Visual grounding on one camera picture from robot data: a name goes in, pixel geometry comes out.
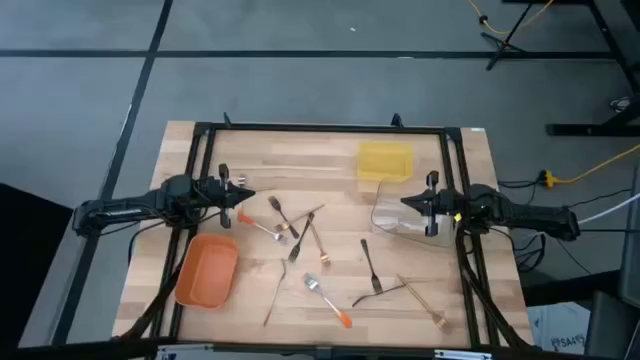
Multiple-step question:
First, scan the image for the orange plastic bin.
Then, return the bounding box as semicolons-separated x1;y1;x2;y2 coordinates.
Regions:
174;233;240;311

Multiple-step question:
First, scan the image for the black tripod stand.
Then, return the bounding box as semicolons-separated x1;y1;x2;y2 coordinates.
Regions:
479;0;536;71

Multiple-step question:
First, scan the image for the yellow plastic bin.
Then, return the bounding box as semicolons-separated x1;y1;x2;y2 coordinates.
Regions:
355;141;415;182

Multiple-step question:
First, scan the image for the thin yellow floor cable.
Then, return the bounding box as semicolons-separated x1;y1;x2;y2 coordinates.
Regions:
465;0;556;36

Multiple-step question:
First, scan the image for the coiled cable bundle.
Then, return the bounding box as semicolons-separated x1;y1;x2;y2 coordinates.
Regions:
609;95;634;114

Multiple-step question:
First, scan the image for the yellow extension cord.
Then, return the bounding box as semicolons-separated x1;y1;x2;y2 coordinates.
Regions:
542;144;640;189

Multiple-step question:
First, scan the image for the clear plastic bin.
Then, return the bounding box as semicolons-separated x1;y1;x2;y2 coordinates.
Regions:
369;177;461;249

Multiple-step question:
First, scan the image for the black desk frame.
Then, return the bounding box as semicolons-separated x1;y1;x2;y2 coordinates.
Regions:
502;0;640;137

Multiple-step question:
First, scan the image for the black aluminium table frame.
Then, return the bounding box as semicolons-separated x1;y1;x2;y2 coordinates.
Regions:
112;112;539;360

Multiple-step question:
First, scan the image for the white printed box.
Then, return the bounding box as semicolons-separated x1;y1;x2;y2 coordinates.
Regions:
527;301;592;357

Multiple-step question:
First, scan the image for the black fork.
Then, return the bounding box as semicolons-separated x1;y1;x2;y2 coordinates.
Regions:
359;238;385;296
287;211;316;265
267;195;301;240
350;282;407;309

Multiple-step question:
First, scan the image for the white cable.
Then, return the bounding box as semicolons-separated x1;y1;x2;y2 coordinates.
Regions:
577;192;640;225

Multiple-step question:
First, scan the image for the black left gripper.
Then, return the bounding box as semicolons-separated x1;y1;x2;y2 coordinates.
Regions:
198;163;257;230

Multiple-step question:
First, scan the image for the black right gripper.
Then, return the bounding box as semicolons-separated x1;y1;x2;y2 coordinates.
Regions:
400;170;469;238

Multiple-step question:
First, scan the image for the black cabinet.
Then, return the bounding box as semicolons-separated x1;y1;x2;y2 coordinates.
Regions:
0;182;74;351

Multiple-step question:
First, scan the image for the dark grey cabinet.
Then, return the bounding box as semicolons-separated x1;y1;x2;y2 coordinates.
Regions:
583;289;640;360

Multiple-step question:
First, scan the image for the orange-handled silver fork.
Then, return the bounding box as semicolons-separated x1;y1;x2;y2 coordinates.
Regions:
301;272;354;330
236;209;289;245
262;258;289;328

